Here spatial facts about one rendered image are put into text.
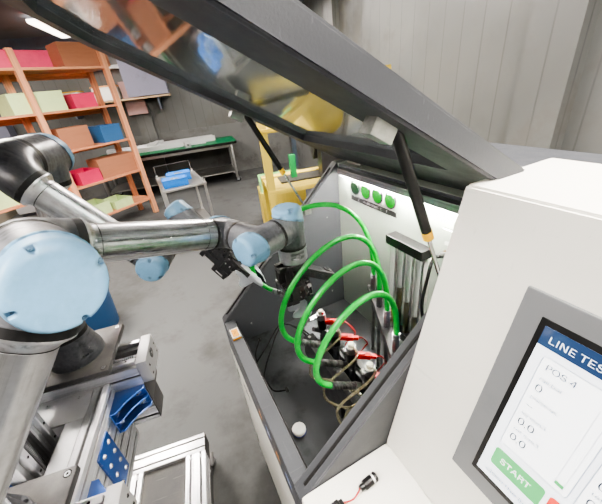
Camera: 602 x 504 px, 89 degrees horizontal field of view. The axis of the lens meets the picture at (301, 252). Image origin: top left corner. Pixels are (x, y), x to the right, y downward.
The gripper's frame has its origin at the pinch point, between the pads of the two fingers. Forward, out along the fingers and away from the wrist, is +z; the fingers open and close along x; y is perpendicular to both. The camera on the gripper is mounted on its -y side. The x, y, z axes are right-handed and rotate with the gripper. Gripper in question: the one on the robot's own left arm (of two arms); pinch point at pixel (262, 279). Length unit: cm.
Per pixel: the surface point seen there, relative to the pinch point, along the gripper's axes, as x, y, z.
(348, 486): 38, 2, 41
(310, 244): -30.2, -10.0, 5.5
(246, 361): 5.0, 23.0, 14.4
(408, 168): 38, -49, 3
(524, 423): 47, -35, 38
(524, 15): -152, -170, 11
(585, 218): 46, -58, 20
